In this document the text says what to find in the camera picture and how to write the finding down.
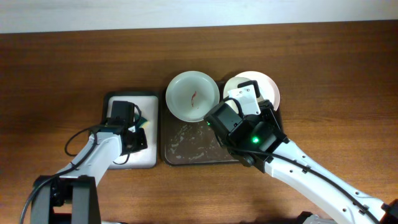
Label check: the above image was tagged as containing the small dark tray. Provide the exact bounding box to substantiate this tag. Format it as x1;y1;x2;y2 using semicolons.
101;90;160;170

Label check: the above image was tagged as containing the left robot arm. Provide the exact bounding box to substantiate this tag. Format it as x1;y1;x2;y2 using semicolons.
19;101;147;223

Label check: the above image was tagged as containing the pinkish white plate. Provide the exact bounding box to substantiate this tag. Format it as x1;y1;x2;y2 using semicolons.
236;71;280;111

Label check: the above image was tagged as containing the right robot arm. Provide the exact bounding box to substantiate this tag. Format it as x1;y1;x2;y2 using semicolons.
204;80;397;223

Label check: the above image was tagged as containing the large brown tray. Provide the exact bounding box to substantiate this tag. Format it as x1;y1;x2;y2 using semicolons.
160;94;238;166

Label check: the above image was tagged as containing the green yellow sponge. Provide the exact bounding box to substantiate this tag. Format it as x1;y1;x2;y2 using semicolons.
134;113;148;128

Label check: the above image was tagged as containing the pale green plate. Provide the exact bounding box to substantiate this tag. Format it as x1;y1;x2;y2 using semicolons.
165;71;220;123

